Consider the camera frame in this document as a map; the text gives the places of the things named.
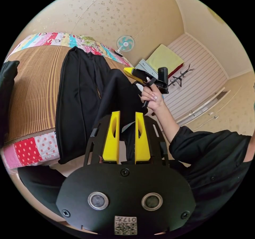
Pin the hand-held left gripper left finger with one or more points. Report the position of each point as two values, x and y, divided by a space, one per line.
111 143

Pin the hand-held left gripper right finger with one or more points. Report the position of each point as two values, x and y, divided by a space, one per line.
142 145

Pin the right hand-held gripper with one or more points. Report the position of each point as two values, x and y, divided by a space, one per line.
154 80

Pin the black long pants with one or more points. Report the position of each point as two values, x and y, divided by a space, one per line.
79 103

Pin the person's right forearm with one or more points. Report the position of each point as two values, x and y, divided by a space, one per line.
167 123

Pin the person's right hand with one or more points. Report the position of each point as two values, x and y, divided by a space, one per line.
154 99

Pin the small teal fan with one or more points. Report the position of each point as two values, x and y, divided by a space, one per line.
125 43

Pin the black coat rack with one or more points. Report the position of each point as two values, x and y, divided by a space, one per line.
179 77

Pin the person's body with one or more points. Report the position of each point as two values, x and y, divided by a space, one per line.
211 159

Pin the bed with striped mat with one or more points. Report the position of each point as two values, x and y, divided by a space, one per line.
33 95

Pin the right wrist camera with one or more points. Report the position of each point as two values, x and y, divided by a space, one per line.
163 74

